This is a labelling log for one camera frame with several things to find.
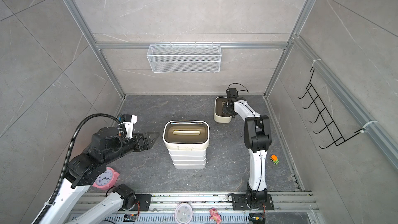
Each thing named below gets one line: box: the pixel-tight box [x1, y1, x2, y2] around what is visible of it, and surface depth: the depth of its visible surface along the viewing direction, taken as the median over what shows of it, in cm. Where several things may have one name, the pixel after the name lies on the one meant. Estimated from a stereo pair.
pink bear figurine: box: [208, 207, 222, 224], surface depth 70 cm
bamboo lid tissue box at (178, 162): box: [171, 158, 207, 166], surface depth 81 cm
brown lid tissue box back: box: [213, 96, 233, 124], surface depth 102 cm
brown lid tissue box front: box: [162, 120, 210, 151], surface depth 66 cm
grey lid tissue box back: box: [167, 148, 207, 156], surface depth 70 cm
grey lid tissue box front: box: [168, 152, 207, 162], surface depth 76 cm
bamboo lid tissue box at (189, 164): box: [172, 160, 207, 169], surface depth 81 cm
